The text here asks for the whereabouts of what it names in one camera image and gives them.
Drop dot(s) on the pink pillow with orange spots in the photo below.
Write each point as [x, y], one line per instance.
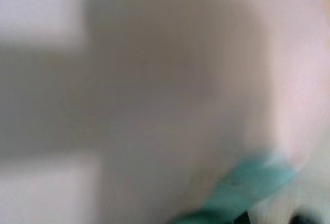
[247, 182]

